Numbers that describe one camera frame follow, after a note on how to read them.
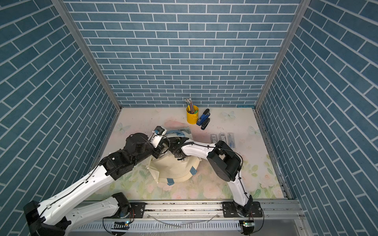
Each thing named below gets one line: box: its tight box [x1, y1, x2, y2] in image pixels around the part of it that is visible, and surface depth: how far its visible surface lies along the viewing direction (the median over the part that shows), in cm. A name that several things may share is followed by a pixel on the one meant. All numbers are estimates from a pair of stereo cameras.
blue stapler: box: [196, 108, 211, 126], surface depth 114 cm
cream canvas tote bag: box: [145, 150, 202, 184], surface depth 84 cm
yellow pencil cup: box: [186, 105, 199, 125], surface depth 107 cm
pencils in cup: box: [184, 97, 194, 115], surface depth 107 cm
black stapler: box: [200, 118, 211, 131], surface depth 110 cm
